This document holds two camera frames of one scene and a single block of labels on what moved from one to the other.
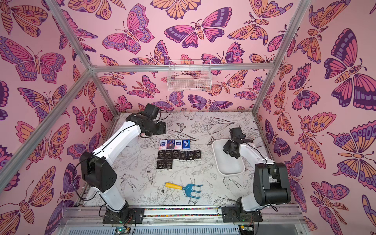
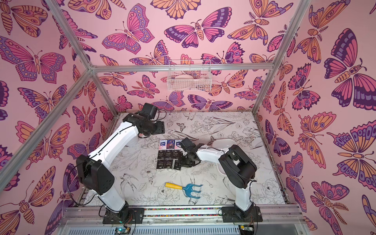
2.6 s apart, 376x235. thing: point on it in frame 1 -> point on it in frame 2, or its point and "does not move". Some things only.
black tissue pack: (168, 154) does not move
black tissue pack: (176, 154) does not move
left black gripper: (163, 129) does not move
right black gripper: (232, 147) -> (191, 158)
